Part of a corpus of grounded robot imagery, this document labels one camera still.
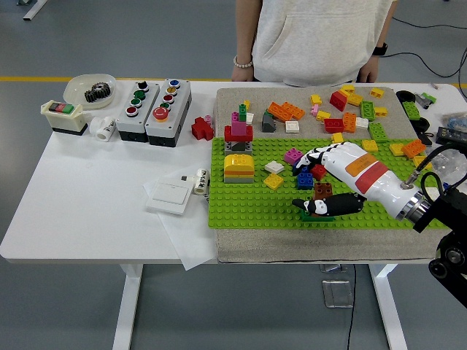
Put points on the person's left hand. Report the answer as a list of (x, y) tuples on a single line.
[(368, 69)]

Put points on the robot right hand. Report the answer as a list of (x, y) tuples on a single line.
[(365, 175)]

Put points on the person's right hand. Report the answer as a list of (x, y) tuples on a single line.
[(242, 74)]

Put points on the brown toy brick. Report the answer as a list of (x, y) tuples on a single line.
[(323, 189)]

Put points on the light green toy brick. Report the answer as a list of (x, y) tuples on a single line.
[(411, 109)]

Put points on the person's right forearm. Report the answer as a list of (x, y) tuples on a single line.
[(246, 29)]

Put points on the person's left forearm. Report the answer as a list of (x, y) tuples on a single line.
[(383, 29)]

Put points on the small yellow toy brick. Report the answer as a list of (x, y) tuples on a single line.
[(316, 100), (247, 104)]

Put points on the yellow-orange toy brick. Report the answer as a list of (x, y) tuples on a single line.
[(354, 99)]

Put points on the small green toy brick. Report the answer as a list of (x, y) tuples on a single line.
[(243, 113)]

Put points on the green long toy brick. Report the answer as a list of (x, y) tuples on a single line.
[(367, 110), (379, 132)]

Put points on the large red sloped toy brick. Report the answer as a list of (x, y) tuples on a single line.
[(338, 100)]

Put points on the small white toy brick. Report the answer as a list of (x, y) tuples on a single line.
[(250, 117)]

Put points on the red square toy brick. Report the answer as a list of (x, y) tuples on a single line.
[(319, 172)]

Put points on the orange long toy brick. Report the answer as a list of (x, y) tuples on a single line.
[(277, 110), (295, 111)]

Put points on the tall pink toy brick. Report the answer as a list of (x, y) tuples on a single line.
[(239, 128)]

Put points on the small pink toy brick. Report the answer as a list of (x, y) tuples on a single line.
[(315, 110), (208, 118)]

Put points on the dark grey sloped toy brick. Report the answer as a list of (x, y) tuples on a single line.
[(268, 124)]

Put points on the yellow square toy tile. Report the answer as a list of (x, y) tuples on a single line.
[(419, 160)]

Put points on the red toy brick with circles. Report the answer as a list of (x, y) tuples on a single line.
[(333, 125)]

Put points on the blue toy brick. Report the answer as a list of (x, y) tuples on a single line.
[(305, 181)]

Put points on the wide red toy brick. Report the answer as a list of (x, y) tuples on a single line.
[(230, 134)]

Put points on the shiny yellow toy brick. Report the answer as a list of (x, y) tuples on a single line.
[(323, 116)]

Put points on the red cross-shaped toy brick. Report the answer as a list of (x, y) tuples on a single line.
[(200, 128)]

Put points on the grey toy brick base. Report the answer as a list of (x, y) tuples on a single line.
[(230, 146)]

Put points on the yellow domed toy brick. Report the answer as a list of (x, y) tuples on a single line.
[(239, 161)]

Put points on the white flat toy brick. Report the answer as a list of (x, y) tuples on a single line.
[(274, 167)]

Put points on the yellow flat toy brick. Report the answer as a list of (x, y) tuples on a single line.
[(273, 181)]

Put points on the orange flat toy brick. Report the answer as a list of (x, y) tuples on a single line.
[(239, 171)]

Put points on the grey flat toy brick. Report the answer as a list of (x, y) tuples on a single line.
[(239, 178)]

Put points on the green toy baseplate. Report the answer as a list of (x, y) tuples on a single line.
[(255, 204)]

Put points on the black wristwatch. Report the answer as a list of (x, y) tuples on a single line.
[(380, 49)]

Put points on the person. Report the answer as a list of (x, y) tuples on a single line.
[(317, 36)]

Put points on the grey and green small tool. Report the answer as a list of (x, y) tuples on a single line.
[(425, 99)]

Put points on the black flat part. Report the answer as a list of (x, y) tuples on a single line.
[(426, 138)]

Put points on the grey emergency-stop control box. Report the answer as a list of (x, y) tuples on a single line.
[(178, 109)]

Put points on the black electronic device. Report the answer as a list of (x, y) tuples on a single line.
[(450, 135)]

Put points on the small metal floor plate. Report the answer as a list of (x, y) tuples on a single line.
[(332, 268)]

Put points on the clear bag of blue parts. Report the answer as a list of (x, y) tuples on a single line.
[(456, 120)]

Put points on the grey-brown mat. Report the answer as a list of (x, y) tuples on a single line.
[(292, 248)]

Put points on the grey four-button control box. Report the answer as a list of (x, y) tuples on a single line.
[(144, 113)]

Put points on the white printed cylinder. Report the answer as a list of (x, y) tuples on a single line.
[(200, 182)]

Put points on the metal floor outlet plate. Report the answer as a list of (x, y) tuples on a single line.
[(337, 293)]

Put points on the white table leg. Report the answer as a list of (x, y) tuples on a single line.
[(127, 310), (386, 310)]

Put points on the black metal gear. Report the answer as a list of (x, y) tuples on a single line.
[(97, 92)]

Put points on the white pipe tee fitting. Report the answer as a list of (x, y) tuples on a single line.
[(104, 129)]

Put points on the translucent white bowl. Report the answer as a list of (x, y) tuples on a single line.
[(74, 87)]

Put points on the white paper sheet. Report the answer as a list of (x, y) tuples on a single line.
[(189, 248)]

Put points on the dark green toy frame brick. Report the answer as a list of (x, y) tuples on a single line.
[(308, 218)]

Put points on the white wall switch plate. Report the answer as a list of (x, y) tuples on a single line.
[(169, 197)]

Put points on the cream switch box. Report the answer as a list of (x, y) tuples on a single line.
[(63, 120)]

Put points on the white metal frame foot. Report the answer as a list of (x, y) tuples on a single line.
[(34, 9)]

